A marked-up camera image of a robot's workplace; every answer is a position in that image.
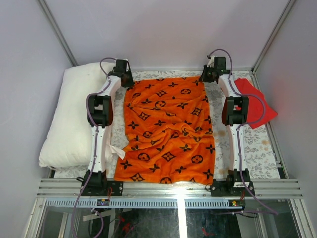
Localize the orange patterned pillowcase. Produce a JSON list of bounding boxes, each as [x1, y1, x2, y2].
[[114, 76, 216, 185]]

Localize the white pillow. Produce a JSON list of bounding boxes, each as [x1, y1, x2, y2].
[[39, 62, 115, 168]]

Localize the red folded cloth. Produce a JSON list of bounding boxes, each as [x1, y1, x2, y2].
[[234, 78, 278, 129]]

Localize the floral table mat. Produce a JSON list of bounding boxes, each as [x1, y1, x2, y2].
[[53, 70, 284, 179]]

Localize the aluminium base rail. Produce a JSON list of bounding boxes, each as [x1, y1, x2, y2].
[[37, 178, 302, 209]]

